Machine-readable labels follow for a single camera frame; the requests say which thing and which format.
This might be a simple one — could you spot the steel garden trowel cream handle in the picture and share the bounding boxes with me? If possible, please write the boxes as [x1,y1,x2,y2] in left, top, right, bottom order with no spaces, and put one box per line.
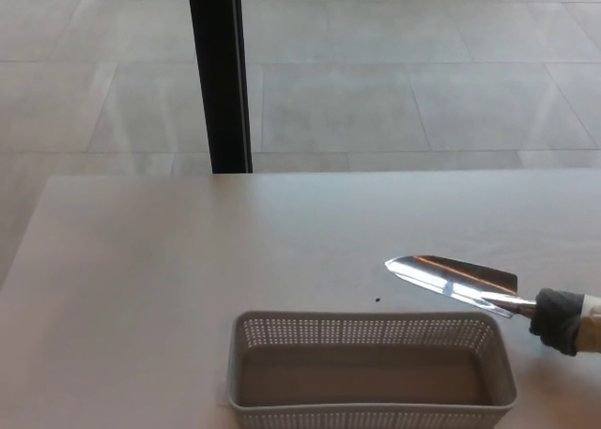
[384,254,601,358]

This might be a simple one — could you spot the grey perforated plastic basket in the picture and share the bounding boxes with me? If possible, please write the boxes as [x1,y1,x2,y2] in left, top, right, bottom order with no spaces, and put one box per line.
[226,311,518,429]

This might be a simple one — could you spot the black vertical post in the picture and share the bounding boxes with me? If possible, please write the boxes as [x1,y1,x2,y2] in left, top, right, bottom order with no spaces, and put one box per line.
[186,0,254,175]

